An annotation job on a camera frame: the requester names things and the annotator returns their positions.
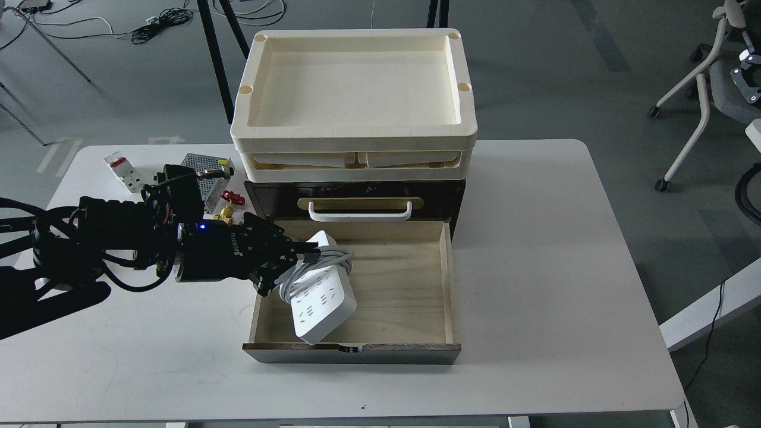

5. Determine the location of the white power strip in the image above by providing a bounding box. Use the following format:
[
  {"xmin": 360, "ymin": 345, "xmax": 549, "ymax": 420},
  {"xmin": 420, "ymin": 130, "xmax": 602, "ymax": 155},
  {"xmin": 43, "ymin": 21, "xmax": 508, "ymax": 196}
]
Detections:
[{"xmin": 275, "ymin": 230, "xmax": 358, "ymax": 346}]

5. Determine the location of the cream plastic tray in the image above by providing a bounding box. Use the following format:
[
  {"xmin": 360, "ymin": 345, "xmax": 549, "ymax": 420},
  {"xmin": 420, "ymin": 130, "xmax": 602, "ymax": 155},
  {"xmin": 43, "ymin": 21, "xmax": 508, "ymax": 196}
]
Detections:
[{"xmin": 231, "ymin": 28, "xmax": 478, "ymax": 182}]

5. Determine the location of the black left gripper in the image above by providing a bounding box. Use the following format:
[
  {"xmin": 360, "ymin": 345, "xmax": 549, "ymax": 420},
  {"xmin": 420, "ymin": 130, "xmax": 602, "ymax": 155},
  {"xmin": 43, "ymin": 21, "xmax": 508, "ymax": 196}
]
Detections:
[{"xmin": 175, "ymin": 212, "xmax": 320, "ymax": 297}]

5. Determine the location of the brass valve red handle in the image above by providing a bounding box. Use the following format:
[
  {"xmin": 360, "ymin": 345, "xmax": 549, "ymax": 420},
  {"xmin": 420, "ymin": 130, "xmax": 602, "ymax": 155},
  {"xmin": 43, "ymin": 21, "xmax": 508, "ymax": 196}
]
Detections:
[{"xmin": 212, "ymin": 190, "xmax": 246, "ymax": 225}]

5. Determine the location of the metal power supply unit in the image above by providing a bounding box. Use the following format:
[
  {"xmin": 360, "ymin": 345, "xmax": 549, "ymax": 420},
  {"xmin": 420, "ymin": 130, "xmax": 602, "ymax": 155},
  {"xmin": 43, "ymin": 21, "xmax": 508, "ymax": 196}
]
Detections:
[{"xmin": 180, "ymin": 153, "xmax": 235, "ymax": 214}]

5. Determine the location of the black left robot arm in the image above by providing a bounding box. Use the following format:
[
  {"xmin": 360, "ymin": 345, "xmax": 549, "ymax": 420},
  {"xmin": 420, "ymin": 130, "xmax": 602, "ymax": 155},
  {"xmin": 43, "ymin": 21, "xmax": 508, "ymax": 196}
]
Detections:
[{"xmin": 2, "ymin": 197, "xmax": 320, "ymax": 339}]

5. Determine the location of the black cable bundle on floor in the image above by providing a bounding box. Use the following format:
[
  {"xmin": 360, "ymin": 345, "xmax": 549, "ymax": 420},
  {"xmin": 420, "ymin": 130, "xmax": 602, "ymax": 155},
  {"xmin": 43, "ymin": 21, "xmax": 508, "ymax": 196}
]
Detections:
[{"xmin": 128, "ymin": 7, "xmax": 194, "ymax": 45}]

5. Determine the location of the white office chair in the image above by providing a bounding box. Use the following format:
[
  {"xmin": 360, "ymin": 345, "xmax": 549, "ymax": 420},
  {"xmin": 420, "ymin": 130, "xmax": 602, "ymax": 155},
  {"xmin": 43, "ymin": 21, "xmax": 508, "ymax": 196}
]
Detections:
[{"xmin": 649, "ymin": 1, "xmax": 759, "ymax": 192}]

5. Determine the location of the white red circuit breaker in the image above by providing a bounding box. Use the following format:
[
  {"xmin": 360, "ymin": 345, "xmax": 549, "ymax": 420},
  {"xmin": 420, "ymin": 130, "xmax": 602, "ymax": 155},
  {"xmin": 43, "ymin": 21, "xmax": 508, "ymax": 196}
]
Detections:
[{"xmin": 103, "ymin": 151, "xmax": 145, "ymax": 193}]

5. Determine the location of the open wooden drawer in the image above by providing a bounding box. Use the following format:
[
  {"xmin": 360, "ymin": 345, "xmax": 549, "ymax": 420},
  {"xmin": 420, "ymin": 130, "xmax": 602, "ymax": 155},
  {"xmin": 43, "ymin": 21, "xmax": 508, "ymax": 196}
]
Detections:
[{"xmin": 243, "ymin": 220, "xmax": 461, "ymax": 365}]

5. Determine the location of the white drawer handle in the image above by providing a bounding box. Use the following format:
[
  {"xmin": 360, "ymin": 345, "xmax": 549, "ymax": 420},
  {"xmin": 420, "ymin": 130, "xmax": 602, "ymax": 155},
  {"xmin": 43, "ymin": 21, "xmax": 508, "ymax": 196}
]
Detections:
[{"xmin": 307, "ymin": 201, "xmax": 413, "ymax": 222}]

